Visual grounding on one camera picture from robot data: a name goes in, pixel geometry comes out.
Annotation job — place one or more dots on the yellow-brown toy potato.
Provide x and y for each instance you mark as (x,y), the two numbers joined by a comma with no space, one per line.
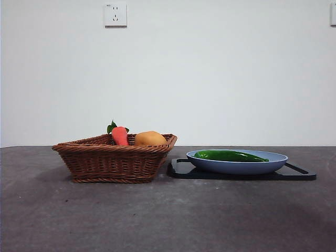
(151,137)

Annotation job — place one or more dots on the orange toy carrot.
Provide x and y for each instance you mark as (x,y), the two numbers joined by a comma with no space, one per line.
(120,136)

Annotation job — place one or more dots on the black flat tray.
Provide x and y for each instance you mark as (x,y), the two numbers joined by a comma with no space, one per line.
(181,169)

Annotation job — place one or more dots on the blue shallow plate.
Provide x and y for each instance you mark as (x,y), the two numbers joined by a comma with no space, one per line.
(236,166)

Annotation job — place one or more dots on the white wall socket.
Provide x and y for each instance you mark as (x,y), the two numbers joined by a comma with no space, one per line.
(115,15)

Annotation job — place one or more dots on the green toy pepper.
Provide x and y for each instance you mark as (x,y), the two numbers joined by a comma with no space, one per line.
(228,155)

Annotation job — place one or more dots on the brown wicker basket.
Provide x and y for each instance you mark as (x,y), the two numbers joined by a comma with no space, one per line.
(110,162)

